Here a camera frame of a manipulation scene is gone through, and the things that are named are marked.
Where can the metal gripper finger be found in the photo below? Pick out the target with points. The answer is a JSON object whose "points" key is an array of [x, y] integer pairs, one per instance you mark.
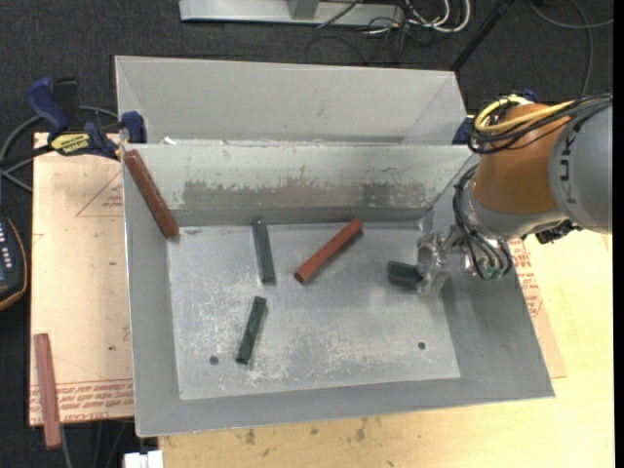
{"points": [[431, 282], [428, 249]]}

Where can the dark green block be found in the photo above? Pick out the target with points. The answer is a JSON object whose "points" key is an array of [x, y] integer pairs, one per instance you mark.
{"points": [[402, 274], [252, 330], [263, 251]]}

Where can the red-brown flat block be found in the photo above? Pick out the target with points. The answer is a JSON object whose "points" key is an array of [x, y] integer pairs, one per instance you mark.
{"points": [[329, 251], [151, 194], [47, 390]]}

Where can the grey metal bin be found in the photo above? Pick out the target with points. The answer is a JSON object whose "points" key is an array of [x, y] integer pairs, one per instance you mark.
{"points": [[312, 320]]}

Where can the black cylinder on white bracket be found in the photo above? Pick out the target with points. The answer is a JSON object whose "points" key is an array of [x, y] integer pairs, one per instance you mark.
{"points": [[553, 235]]}

